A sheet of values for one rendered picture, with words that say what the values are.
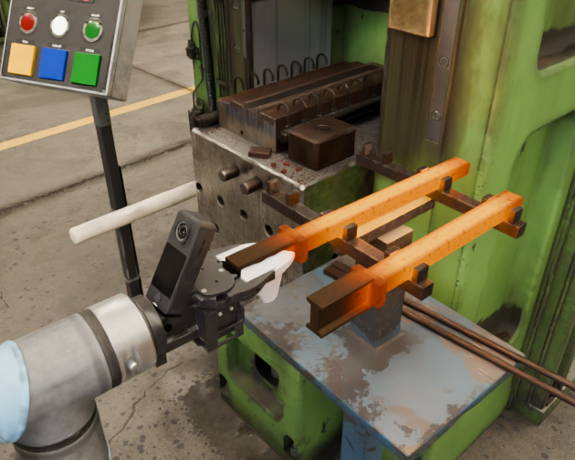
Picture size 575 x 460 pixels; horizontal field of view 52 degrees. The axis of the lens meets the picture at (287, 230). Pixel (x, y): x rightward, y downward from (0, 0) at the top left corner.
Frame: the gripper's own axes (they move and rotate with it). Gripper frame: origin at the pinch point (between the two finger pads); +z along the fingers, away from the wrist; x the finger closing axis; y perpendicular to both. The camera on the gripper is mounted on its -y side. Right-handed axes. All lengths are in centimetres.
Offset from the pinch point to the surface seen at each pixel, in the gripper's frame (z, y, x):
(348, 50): 78, 4, -68
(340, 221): 9.6, -0.9, 1.0
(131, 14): 26, -9, -91
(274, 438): 26, 97, -36
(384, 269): 6.2, -0.9, 12.2
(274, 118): 31, 3, -41
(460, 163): 36.3, -0.9, 0.5
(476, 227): 23.2, -0.5, 13.2
